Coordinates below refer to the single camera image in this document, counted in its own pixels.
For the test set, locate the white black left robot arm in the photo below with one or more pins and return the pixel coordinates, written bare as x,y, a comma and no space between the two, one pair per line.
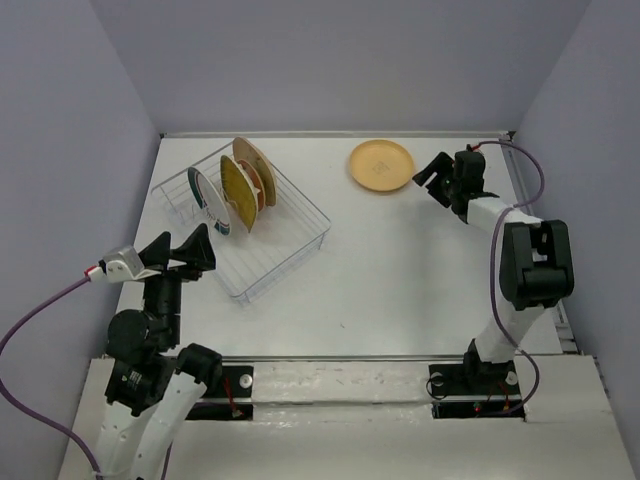
149,394

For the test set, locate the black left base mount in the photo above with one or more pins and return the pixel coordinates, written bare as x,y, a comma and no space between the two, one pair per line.
230,399

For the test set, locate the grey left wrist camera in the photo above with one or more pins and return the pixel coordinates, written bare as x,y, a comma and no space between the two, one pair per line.
121,266

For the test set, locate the beige bird oval plate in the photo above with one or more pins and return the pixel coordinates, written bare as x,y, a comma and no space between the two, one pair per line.
244,150

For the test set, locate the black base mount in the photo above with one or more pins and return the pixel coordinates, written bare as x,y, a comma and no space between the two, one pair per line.
230,399
457,396

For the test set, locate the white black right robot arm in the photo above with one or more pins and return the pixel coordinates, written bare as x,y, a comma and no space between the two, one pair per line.
531,268

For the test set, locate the white plate green red rim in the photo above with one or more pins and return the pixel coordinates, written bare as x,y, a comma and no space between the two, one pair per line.
209,200

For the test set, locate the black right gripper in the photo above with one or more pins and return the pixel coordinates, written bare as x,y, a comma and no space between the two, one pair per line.
442,163

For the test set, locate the small beige patterned plate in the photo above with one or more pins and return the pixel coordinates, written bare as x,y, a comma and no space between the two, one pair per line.
256,182

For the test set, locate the green yellow bamboo tray plate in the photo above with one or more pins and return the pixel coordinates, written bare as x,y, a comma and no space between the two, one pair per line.
238,191

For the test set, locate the white wire dish rack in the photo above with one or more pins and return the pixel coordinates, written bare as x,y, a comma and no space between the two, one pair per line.
248,263

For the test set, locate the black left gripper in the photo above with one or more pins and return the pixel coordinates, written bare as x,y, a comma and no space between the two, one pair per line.
199,250

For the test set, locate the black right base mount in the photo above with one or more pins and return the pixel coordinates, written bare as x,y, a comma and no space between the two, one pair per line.
457,396

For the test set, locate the plain beige round plate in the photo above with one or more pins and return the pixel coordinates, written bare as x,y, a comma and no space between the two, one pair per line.
381,165

